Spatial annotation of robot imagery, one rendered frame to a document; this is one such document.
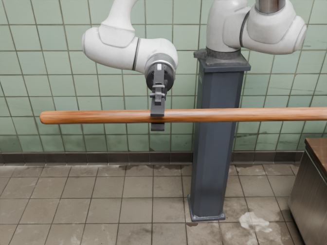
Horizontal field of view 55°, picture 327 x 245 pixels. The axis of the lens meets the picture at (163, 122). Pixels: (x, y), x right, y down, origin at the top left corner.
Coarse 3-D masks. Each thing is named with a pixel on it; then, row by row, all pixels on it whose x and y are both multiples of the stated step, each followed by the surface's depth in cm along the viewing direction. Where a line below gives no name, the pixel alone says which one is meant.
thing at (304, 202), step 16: (320, 144) 157; (304, 160) 164; (320, 160) 147; (304, 176) 164; (320, 176) 148; (304, 192) 165; (320, 192) 148; (304, 208) 165; (320, 208) 148; (304, 224) 165; (320, 224) 148; (304, 240) 165; (320, 240) 148
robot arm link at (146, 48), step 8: (144, 40) 93; (152, 40) 94; (160, 40) 96; (168, 40) 99; (144, 48) 92; (152, 48) 91; (160, 48) 92; (168, 48) 93; (136, 56) 92; (144, 56) 92; (176, 56) 94; (136, 64) 93; (144, 64) 92; (176, 64) 93; (144, 72) 95
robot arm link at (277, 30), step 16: (256, 0) 109; (272, 0) 105; (288, 0) 112; (256, 16) 112; (272, 16) 109; (288, 16) 110; (240, 32) 123; (256, 32) 116; (272, 32) 112; (288, 32) 112; (304, 32) 114; (256, 48) 123; (272, 48) 118; (288, 48) 116
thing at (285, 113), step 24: (48, 120) 69; (72, 120) 69; (96, 120) 69; (120, 120) 69; (144, 120) 69; (168, 120) 69; (192, 120) 69; (216, 120) 69; (240, 120) 69; (264, 120) 69; (288, 120) 69; (312, 120) 69
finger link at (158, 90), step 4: (156, 84) 72; (160, 84) 72; (156, 88) 71; (160, 88) 71; (156, 92) 71; (160, 92) 71; (156, 96) 70; (160, 96) 70; (156, 100) 69; (160, 100) 69; (156, 104) 69; (160, 104) 69
